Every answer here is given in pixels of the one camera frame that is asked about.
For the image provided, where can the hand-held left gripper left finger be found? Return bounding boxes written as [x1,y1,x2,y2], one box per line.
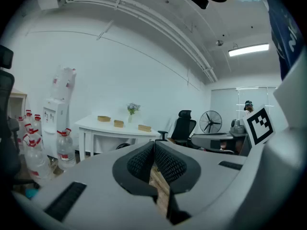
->
[31,141,172,230]

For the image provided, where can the white ceiling pipes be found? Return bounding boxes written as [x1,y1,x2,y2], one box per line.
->
[59,0,218,83]

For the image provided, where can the person's navy shirt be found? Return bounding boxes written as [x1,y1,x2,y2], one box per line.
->
[260,0,305,81]

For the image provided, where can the white water dispenser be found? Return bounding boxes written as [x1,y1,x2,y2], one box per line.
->
[42,98,70,158]

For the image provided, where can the long ceiling light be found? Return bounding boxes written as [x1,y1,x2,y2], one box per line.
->
[227,43,270,57]

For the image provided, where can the teal cloth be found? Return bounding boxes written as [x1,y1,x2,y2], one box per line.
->
[25,188,40,200]

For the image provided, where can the group of clear water jugs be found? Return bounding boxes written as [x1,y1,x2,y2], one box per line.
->
[15,109,77,184]

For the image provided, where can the vase of purple flowers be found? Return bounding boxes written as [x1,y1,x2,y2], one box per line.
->
[126,102,142,124]

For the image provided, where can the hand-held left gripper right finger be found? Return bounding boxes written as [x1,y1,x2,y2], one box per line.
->
[154,140,248,228]

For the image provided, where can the black fan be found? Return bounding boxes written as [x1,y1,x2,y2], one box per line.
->
[199,110,223,134]

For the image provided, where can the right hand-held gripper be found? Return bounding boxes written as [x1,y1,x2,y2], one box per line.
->
[191,104,276,157]

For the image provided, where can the black office chair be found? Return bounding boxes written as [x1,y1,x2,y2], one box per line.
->
[157,109,197,147]
[0,44,40,191]

